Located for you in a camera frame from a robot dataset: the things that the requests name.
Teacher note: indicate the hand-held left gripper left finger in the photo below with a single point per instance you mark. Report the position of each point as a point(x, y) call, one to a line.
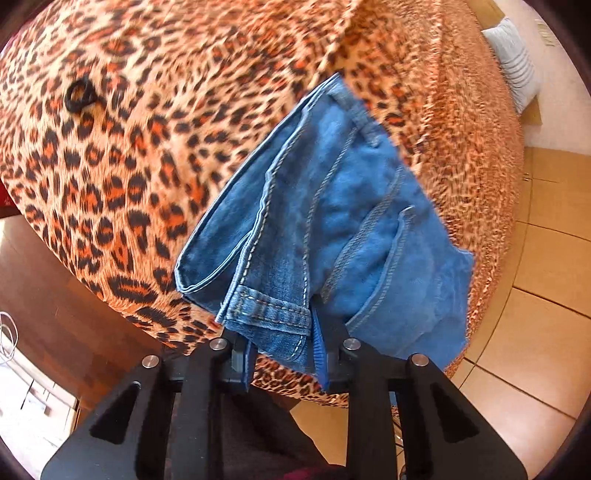
point(241, 357)

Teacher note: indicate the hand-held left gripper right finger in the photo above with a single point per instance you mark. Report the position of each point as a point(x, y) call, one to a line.
point(323, 364)

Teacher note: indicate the blue denim pants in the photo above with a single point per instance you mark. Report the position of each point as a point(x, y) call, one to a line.
point(332, 221)

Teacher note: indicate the person's dark clothing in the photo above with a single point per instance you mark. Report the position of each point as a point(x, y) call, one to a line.
point(268, 443)

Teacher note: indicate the wooden furniture panel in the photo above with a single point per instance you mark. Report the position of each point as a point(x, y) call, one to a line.
point(60, 300)

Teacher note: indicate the leopard print blanket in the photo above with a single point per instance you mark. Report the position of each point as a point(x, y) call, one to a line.
point(184, 152)

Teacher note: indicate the grey striped pillow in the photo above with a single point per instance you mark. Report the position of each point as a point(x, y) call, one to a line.
point(516, 62)

